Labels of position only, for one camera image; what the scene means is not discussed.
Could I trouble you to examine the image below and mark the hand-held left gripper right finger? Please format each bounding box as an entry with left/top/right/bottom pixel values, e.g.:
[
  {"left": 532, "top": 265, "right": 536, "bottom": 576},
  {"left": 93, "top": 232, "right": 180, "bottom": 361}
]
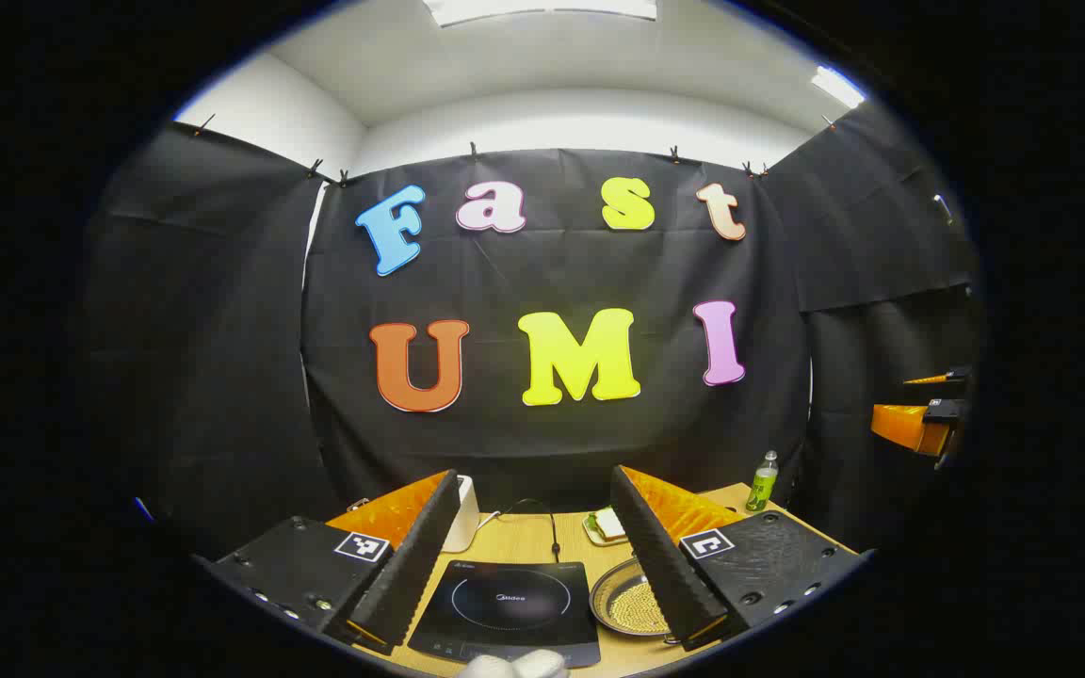
[{"left": 609, "top": 464, "right": 875, "bottom": 653}]

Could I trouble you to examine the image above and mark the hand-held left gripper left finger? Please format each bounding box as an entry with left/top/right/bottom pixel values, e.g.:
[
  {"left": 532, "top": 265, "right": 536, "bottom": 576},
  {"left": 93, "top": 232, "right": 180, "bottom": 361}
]
[{"left": 196, "top": 469, "right": 462, "bottom": 655}]

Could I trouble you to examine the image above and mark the heap of yellow soybeans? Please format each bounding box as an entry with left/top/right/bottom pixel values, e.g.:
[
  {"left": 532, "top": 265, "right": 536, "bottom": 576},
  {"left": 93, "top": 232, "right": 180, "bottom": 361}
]
[{"left": 616, "top": 579, "right": 672, "bottom": 634}]

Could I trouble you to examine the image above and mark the steel pot with black handle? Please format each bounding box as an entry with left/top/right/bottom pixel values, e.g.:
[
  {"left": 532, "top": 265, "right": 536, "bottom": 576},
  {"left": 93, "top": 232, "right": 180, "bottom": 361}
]
[{"left": 590, "top": 557, "right": 673, "bottom": 638}]

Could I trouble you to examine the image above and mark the black induction cooktop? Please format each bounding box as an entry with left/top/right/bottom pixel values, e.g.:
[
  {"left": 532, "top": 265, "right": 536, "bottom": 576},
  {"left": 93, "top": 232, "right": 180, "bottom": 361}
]
[{"left": 407, "top": 561, "right": 602, "bottom": 670}]

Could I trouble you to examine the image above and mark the white toaster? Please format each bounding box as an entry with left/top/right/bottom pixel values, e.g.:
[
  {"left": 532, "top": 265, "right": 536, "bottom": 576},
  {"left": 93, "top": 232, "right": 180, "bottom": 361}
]
[{"left": 441, "top": 475, "right": 481, "bottom": 553}]

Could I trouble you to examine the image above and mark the white rectangular plate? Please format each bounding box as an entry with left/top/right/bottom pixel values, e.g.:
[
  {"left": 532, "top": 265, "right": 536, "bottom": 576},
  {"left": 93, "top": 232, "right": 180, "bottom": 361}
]
[{"left": 583, "top": 508, "right": 633, "bottom": 547}]

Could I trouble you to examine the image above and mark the green tea bottle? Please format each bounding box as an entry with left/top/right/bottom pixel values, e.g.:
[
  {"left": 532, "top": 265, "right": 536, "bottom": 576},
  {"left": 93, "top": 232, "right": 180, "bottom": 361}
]
[{"left": 746, "top": 450, "right": 780, "bottom": 513}]

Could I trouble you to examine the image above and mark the small ceiling light panel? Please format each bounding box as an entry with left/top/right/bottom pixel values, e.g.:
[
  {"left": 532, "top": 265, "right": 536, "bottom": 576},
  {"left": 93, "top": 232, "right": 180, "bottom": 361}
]
[{"left": 811, "top": 66, "right": 866, "bottom": 109}]

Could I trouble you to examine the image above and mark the large ceiling light panel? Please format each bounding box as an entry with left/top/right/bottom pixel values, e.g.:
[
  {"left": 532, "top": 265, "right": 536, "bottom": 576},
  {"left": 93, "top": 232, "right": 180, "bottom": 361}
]
[{"left": 425, "top": 0, "right": 658, "bottom": 27}]

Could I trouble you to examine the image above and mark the black power cable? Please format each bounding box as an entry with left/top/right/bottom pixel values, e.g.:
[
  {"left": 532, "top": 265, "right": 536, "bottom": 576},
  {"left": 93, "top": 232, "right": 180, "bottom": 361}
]
[{"left": 491, "top": 499, "right": 562, "bottom": 564}]

